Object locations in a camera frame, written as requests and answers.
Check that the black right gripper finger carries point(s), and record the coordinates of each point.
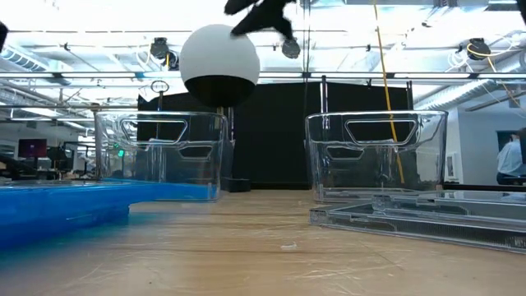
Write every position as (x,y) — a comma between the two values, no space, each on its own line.
(271,14)
(236,5)

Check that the clear plastic bin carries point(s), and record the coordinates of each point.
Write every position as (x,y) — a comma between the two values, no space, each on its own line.
(431,164)
(213,164)

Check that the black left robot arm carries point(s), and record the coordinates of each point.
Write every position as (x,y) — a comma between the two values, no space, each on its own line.
(2,35)

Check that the black round ceiling fixture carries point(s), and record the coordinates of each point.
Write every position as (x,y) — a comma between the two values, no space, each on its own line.
(478,48)
(291,48)
(159,47)

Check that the white globe lamp black base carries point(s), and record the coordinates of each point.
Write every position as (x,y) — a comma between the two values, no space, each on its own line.
(220,53)

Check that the black curtain partition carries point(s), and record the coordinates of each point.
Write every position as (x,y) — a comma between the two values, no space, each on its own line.
(279,135)

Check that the dark red computer monitor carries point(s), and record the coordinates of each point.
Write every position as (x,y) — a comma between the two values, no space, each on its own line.
(32,148)

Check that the person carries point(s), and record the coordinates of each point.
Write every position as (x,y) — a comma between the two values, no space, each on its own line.
(509,158)

